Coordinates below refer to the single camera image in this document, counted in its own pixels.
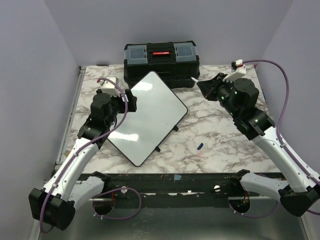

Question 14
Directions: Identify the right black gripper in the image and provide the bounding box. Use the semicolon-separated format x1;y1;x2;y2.
198;72;240;119

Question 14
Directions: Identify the blue marker cap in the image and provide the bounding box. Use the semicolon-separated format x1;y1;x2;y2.
197;142;204;150

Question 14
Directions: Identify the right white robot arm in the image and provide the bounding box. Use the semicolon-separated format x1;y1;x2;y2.
196;73;320;217

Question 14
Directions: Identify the aluminium side rail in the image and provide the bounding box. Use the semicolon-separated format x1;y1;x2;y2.
29;66;87;240

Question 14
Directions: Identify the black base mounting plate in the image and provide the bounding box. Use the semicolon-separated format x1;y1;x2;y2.
91;172;248;211

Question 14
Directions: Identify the black plastic toolbox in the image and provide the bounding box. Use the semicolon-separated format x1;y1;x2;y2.
123;40;200;89

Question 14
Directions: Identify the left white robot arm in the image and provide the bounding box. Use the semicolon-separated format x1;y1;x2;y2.
28;89;137;232

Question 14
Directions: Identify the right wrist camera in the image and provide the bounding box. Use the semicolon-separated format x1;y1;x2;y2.
223;59;247;83

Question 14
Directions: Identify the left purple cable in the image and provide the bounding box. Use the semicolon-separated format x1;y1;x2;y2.
39;77;142;233

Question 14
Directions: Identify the small yellow grey object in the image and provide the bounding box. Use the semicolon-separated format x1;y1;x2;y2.
63;150;70;157

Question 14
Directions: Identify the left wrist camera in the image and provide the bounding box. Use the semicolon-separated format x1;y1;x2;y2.
96;76;122;97

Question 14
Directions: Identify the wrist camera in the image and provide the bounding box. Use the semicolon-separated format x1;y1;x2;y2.
223;59;247;83
96;76;122;97

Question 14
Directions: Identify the white whiteboard black frame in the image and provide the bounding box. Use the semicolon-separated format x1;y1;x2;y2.
108;71;188;167

